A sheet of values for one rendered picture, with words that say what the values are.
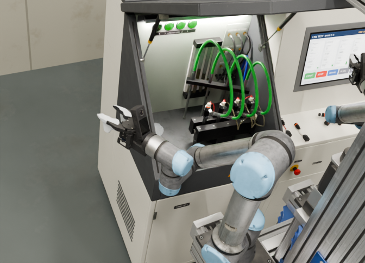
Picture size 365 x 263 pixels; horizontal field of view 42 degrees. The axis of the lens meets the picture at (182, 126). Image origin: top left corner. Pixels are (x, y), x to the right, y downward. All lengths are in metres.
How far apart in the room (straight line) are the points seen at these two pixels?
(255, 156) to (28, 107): 2.76
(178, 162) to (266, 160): 0.33
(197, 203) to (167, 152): 0.92
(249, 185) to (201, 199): 1.11
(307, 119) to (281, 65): 0.36
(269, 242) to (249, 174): 0.81
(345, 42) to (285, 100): 0.42
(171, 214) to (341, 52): 1.20
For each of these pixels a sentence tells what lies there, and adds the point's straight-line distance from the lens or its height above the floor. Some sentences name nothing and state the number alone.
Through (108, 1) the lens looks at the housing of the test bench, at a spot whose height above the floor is 1.36.
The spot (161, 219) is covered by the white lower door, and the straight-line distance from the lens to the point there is 2.39.
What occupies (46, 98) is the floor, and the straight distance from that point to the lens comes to 3.91.
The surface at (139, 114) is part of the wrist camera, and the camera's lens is 1.53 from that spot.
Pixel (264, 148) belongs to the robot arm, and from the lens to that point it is 1.30.
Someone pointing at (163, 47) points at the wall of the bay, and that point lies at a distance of 2.33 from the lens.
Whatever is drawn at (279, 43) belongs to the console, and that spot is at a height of 1.38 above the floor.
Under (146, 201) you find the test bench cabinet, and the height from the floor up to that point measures 0.73.
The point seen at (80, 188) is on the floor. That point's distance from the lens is 3.27.
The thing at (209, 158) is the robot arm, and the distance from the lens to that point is 1.57.
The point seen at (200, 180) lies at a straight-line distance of 2.25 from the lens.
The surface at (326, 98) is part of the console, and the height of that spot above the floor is 1.04.
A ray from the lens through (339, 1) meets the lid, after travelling 1.50.
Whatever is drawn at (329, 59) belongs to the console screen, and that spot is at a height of 1.27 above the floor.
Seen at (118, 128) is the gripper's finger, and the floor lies 1.46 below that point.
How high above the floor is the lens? 2.56
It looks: 43 degrees down
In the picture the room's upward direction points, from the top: 12 degrees clockwise
